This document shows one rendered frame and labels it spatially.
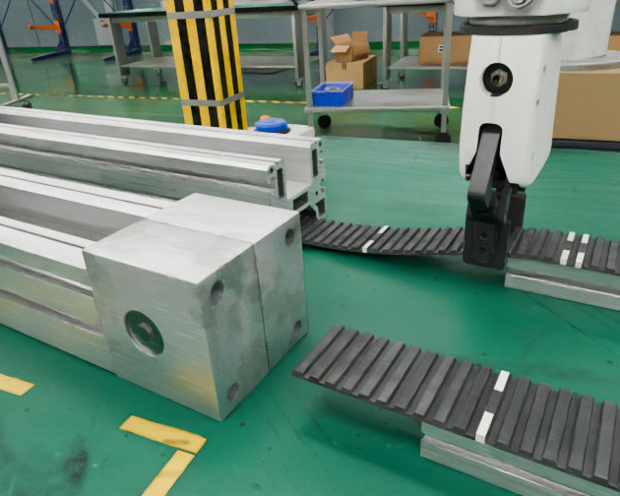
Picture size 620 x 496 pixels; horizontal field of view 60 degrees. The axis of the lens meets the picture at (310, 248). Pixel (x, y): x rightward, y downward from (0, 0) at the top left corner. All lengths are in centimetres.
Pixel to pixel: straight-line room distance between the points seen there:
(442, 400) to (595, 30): 69
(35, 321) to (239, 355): 17
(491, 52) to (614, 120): 50
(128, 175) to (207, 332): 33
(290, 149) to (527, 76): 25
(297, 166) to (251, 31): 864
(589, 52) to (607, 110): 9
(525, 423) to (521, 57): 21
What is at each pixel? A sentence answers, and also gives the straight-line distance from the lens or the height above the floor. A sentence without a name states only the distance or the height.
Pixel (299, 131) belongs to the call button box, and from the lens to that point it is 67.
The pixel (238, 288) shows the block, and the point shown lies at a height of 85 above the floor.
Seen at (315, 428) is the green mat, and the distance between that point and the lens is 32.
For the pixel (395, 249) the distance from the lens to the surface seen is 46.
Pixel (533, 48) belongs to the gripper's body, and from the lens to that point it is 37.
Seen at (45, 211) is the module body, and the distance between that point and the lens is 50.
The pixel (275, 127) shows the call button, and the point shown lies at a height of 85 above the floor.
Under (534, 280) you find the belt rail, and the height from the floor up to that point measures 79.
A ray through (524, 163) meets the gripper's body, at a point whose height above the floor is 89.
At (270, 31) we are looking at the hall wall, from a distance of 901.
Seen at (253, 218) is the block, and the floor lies 87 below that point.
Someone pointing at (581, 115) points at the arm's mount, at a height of 81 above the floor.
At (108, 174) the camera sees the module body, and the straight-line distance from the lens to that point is 62.
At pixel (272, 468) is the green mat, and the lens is 30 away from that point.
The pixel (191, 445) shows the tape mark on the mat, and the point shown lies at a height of 78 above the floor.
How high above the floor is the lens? 101
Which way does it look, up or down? 27 degrees down
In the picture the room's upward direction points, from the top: 4 degrees counter-clockwise
